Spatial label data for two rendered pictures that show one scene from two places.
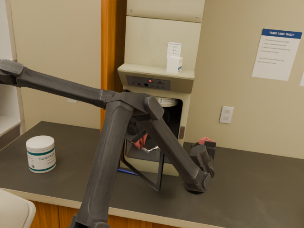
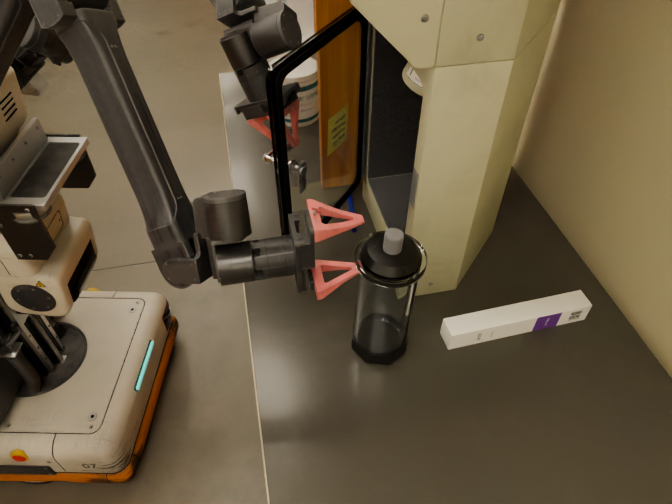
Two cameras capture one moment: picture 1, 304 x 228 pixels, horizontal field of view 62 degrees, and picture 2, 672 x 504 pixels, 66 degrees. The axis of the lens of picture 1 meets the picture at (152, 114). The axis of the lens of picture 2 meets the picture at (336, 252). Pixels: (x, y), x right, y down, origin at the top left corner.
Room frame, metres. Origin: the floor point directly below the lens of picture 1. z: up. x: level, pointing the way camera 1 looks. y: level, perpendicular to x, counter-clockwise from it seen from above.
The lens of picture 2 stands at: (0.79, -0.73, 1.72)
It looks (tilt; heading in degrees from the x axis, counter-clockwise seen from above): 46 degrees down; 72
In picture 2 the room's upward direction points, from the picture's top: straight up
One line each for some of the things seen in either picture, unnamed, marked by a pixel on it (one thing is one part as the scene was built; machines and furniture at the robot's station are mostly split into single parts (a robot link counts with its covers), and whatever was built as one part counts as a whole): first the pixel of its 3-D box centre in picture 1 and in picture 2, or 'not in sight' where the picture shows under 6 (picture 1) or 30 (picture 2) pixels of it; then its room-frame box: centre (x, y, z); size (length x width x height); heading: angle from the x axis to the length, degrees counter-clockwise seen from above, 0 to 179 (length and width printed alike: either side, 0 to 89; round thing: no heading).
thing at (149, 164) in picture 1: (141, 139); (324, 140); (1.03, 0.04, 1.19); 0.30 x 0.01 x 0.40; 42
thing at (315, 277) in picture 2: not in sight; (330, 265); (0.95, -0.24, 1.16); 0.09 x 0.07 x 0.07; 173
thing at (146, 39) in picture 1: (158, 97); (467, 65); (1.26, -0.02, 1.33); 0.32 x 0.25 x 0.77; 84
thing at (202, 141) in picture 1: (206, 145); (329, 231); (0.95, -0.24, 1.23); 0.09 x 0.07 x 0.07; 173
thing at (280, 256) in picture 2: (205, 161); (280, 256); (0.88, -0.23, 1.20); 0.07 x 0.07 x 0.10; 83
